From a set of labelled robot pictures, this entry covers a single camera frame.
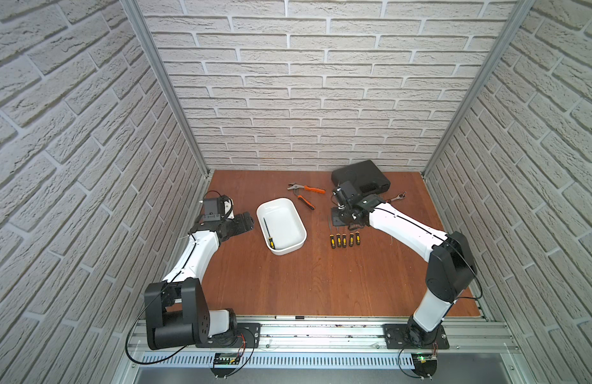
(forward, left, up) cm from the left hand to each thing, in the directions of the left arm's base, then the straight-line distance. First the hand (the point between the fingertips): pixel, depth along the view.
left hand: (246, 218), depth 88 cm
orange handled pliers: (+26, -18, -11) cm, 33 cm away
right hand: (+1, -35, +1) cm, 35 cm away
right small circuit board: (-45, -58, -12) cm, 75 cm away
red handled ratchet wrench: (+20, -68, -10) cm, 71 cm away
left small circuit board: (-43, +3, -15) cm, 46 cm away
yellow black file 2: (-3, -44, -10) cm, 45 cm away
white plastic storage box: (+4, -13, -13) cm, 19 cm away
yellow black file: (-3, -36, -10) cm, 38 cm away
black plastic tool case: (+28, -53, -7) cm, 60 cm away
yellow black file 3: (-3, -8, -11) cm, 14 cm away
